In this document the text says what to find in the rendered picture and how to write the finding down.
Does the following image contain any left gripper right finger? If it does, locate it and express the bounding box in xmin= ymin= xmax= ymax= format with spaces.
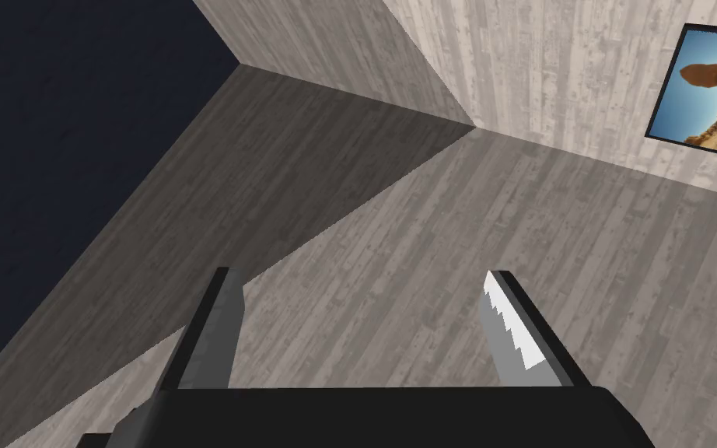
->
xmin=478 ymin=269 xmax=593 ymax=389

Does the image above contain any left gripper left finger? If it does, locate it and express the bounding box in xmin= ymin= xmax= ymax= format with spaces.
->
xmin=156 ymin=267 xmax=246 ymax=393

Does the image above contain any black framed desert rock picture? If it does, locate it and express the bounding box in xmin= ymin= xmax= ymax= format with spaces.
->
xmin=644 ymin=23 xmax=717 ymax=162

